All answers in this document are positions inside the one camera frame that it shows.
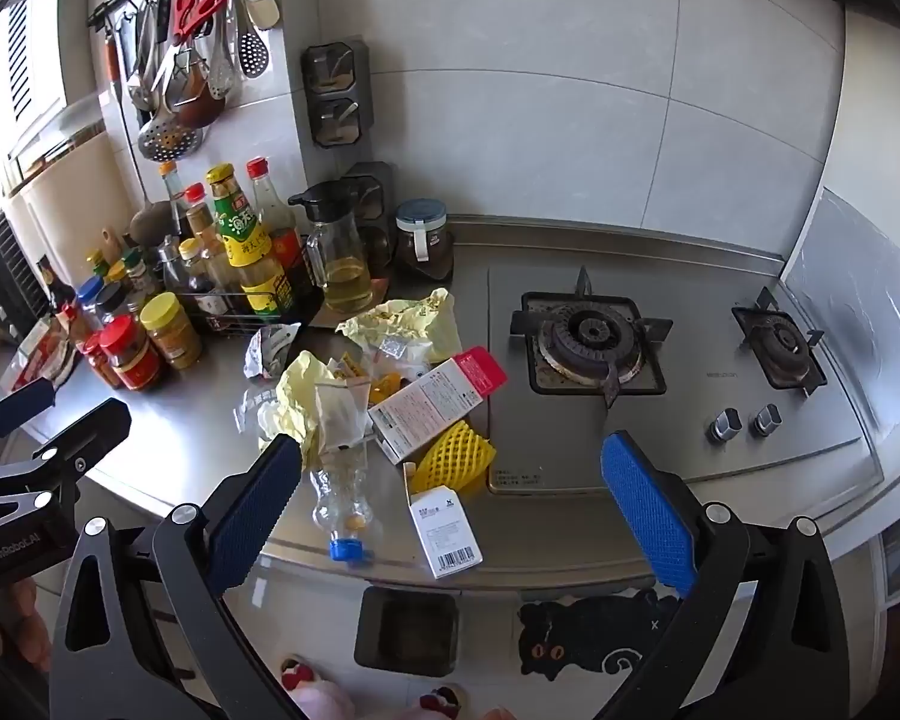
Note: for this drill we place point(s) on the yellow cap soy bottle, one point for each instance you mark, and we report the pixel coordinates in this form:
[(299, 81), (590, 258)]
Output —
[(195, 277)]

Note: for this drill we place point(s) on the glass oil dispenser black lid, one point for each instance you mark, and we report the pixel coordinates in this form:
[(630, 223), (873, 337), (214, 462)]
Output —
[(345, 277)]

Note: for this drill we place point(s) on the dark jar stand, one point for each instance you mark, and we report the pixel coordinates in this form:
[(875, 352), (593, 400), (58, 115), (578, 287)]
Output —
[(441, 270)]

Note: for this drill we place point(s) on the cream storage container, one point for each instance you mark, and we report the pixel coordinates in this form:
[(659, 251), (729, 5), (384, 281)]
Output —
[(60, 202)]

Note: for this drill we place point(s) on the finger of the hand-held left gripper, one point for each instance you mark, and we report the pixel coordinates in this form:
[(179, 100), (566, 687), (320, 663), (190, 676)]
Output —
[(94, 431), (15, 406)]

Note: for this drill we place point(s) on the red carton box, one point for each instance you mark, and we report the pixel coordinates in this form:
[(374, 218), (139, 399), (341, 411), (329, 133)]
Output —
[(34, 351)]

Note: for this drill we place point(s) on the yellow foam fruit net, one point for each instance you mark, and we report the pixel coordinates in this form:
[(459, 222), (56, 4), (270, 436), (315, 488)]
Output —
[(450, 457)]

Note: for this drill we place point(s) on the steel gas hob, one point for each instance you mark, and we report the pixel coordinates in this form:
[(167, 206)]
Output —
[(682, 420)]

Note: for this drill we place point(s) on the yellow lid jar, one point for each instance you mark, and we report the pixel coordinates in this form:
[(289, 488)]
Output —
[(172, 334)]

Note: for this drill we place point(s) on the black toaster oven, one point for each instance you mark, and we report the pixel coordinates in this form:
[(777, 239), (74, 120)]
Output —
[(4, 270)]

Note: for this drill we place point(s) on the orange snack wrapper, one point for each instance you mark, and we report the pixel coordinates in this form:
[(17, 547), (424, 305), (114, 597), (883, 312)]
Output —
[(386, 388)]

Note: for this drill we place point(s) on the green cap spice shaker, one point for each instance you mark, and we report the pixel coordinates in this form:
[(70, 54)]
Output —
[(139, 277)]

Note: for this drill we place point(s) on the steel cap cruet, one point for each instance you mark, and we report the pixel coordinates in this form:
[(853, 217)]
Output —
[(169, 262)]

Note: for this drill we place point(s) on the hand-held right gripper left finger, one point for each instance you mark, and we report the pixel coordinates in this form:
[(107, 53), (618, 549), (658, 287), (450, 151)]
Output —
[(259, 510)]

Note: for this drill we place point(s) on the large gas burner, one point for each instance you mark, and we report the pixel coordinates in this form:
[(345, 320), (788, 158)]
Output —
[(589, 337)]

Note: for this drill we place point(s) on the silver snack packet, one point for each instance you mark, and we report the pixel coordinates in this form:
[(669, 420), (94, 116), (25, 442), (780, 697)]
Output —
[(266, 352)]

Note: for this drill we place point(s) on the steel skimmer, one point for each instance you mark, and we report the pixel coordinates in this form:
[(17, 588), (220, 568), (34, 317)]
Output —
[(166, 136)]

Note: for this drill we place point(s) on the pot holder cloth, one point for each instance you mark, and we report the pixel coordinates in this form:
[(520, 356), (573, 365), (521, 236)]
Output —
[(60, 364)]

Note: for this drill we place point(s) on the large red lid jar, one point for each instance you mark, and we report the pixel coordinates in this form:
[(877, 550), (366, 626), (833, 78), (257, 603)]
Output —
[(139, 367)]

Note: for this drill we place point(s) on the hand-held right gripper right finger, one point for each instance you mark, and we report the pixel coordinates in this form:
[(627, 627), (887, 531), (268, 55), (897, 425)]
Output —
[(649, 510)]

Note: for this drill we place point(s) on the white louvered vent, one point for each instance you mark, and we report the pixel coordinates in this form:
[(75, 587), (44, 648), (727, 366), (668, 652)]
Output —
[(19, 60)]

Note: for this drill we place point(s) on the small red chili jar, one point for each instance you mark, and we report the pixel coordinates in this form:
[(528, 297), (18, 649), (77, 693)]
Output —
[(97, 360)]

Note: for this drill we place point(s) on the steel slotted turner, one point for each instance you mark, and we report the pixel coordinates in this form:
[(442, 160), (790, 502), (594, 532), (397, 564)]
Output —
[(221, 75)]

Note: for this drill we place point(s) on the brown wooden ladle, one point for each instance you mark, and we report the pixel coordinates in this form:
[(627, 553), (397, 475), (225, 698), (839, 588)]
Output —
[(199, 109)]

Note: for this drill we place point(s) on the yellow paper bag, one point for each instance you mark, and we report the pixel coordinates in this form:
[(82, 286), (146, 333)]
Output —
[(300, 390), (412, 319)]

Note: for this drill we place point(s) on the foil backsplash panel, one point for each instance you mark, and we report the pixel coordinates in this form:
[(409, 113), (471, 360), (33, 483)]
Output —
[(855, 300)]

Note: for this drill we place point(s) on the person's left hand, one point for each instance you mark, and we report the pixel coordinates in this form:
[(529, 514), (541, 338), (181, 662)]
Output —
[(24, 626)]

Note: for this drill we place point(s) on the crushed clear plastic bottle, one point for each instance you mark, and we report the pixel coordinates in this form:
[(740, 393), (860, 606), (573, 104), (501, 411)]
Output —
[(341, 502)]

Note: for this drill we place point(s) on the person's leg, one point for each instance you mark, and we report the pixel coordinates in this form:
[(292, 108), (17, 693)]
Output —
[(322, 705), (496, 714)]

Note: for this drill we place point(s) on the pink and white carton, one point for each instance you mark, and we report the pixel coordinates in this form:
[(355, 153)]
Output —
[(427, 405)]

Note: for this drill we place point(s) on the small gas burner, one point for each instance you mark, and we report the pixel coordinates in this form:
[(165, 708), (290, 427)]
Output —
[(784, 349)]

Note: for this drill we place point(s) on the clear printed plastic film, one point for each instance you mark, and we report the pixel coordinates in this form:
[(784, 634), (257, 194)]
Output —
[(259, 412)]

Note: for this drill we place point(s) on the small red cap bottle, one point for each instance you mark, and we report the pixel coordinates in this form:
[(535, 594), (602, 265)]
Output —
[(199, 221)]

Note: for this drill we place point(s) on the dark grey waste bin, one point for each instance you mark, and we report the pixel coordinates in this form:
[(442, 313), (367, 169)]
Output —
[(405, 634)]

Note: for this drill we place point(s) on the red scissors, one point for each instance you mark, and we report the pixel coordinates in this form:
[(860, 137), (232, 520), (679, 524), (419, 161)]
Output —
[(184, 27)]

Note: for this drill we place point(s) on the square coaster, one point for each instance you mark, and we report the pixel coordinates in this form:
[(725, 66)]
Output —
[(380, 286)]

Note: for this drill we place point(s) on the tall red cap bottle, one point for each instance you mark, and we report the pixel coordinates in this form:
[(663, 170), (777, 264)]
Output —
[(270, 202)]

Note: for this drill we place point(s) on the black cat floor mat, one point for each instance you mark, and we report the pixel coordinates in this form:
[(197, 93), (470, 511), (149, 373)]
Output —
[(570, 637)]

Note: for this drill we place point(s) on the wooden spatula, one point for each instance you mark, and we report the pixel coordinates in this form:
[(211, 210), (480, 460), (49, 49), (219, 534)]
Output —
[(111, 238)]

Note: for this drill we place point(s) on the clear zip bag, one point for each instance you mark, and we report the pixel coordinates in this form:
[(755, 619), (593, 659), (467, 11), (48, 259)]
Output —
[(341, 412)]

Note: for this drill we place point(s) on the orange cap dark bottle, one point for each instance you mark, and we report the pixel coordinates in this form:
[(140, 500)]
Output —
[(171, 195)]

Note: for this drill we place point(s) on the green label yellow cap bottle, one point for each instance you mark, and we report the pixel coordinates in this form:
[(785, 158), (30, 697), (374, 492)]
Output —
[(244, 240)]

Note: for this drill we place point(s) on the small white barcode box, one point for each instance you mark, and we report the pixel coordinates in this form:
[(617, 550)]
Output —
[(442, 532)]

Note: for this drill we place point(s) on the black lid jar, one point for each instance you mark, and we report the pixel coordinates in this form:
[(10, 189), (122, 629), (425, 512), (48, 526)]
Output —
[(112, 298)]

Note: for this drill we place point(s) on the steel slotted spoon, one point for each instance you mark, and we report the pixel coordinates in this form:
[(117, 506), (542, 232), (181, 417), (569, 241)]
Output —
[(253, 56)]

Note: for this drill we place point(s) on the glass jar blue lid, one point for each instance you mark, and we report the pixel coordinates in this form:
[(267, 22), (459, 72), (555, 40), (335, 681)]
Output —
[(424, 236)]

